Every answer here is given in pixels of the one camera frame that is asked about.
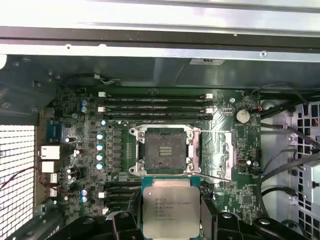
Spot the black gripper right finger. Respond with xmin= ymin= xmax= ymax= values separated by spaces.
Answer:
xmin=199 ymin=193 xmax=308 ymax=240

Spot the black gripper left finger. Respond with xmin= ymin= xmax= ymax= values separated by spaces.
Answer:
xmin=59 ymin=192 xmax=144 ymax=240

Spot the silver CPU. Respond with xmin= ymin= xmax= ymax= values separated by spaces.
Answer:
xmin=141 ymin=176 xmax=202 ymax=238

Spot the metal locking lever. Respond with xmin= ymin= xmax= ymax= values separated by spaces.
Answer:
xmin=121 ymin=121 xmax=138 ymax=132
xmin=188 ymin=171 xmax=233 ymax=181

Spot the metal socket cover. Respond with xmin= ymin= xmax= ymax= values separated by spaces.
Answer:
xmin=188 ymin=129 xmax=238 ymax=176

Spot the CPU socket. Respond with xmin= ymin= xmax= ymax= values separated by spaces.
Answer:
xmin=128 ymin=124 xmax=201 ymax=177

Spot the black RAM slot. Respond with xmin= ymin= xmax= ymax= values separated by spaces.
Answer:
xmin=101 ymin=202 xmax=138 ymax=213
xmin=103 ymin=99 xmax=210 ymax=106
xmin=103 ymin=182 xmax=142 ymax=190
xmin=107 ymin=196 xmax=141 ymax=203
xmin=98 ymin=106 xmax=214 ymax=113
xmin=103 ymin=112 xmax=211 ymax=120
xmin=98 ymin=189 xmax=142 ymax=197
xmin=98 ymin=91 xmax=214 ymax=100

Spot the green motherboard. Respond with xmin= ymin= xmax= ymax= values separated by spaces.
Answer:
xmin=37 ymin=86 xmax=262 ymax=226

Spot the silver rear port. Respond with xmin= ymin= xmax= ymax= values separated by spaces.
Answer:
xmin=39 ymin=145 xmax=62 ymax=160
xmin=41 ymin=161 xmax=59 ymax=174

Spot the silver coin battery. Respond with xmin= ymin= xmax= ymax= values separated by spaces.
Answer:
xmin=236 ymin=109 xmax=251 ymax=124

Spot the blue D-sub port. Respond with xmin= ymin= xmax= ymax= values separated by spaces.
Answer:
xmin=46 ymin=119 xmax=63 ymax=140

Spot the white label sticker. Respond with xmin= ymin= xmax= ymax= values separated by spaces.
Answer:
xmin=189 ymin=57 xmax=222 ymax=66

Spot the black PC case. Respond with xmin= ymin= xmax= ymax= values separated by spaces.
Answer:
xmin=0 ymin=36 xmax=320 ymax=240

